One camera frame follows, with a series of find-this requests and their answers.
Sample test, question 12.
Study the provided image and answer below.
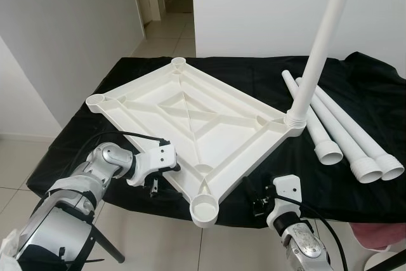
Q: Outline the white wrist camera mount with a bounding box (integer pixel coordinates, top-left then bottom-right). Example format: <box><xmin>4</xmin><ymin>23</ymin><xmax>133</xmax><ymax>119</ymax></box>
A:
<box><xmin>129</xmin><ymin>142</ymin><xmax>178</xmax><ymax>187</ymax></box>
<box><xmin>266</xmin><ymin>174</ymin><xmax>303</xmax><ymax>228</ymax></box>

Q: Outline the white plastic table top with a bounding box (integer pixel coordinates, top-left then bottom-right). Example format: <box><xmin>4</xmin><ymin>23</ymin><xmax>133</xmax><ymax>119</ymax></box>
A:
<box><xmin>85</xmin><ymin>57</ymin><xmax>306</xmax><ymax>228</ymax></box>

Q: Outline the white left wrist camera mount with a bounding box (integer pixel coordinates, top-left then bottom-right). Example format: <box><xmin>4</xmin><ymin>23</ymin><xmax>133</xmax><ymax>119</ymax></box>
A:
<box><xmin>129</xmin><ymin>142</ymin><xmax>178</xmax><ymax>187</ymax></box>

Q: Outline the brown floor mat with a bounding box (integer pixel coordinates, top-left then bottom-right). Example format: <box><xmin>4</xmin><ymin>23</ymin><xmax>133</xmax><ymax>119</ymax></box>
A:
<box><xmin>165</xmin><ymin>0</ymin><xmax>194</xmax><ymax>15</ymax></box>

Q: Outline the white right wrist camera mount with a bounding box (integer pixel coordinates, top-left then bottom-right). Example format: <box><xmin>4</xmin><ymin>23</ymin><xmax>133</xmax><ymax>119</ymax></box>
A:
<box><xmin>266</xmin><ymin>174</ymin><xmax>303</xmax><ymax>228</ymax></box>

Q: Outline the white plastic table leg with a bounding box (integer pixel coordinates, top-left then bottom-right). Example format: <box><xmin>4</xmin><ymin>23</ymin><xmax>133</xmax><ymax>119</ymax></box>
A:
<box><xmin>311</xmin><ymin>82</ymin><xmax>405</xmax><ymax>181</ymax></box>
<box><xmin>285</xmin><ymin>0</ymin><xmax>360</xmax><ymax>131</ymax></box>
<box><xmin>281</xmin><ymin>70</ymin><xmax>344</xmax><ymax>166</ymax></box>
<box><xmin>296</xmin><ymin>78</ymin><xmax>384</xmax><ymax>185</ymax></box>

